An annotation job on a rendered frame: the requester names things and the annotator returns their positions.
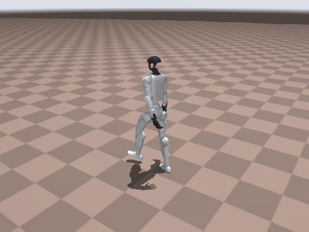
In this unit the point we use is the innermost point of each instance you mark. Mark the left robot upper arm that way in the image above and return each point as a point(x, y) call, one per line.
point(146, 84)

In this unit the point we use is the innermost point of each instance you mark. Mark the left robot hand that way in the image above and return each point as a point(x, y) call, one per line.
point(155, 122)

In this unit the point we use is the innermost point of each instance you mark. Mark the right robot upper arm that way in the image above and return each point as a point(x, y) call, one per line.
point(165, 87)

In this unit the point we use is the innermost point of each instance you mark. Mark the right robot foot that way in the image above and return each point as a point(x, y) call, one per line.
point(167, 169)

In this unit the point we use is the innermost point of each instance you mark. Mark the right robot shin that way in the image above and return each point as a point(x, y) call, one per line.
point(165, 153)

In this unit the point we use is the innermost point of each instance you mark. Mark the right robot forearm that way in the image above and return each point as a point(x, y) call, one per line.
point(165, 99)

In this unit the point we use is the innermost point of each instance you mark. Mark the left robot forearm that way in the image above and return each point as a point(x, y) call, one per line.
point(149, 104)

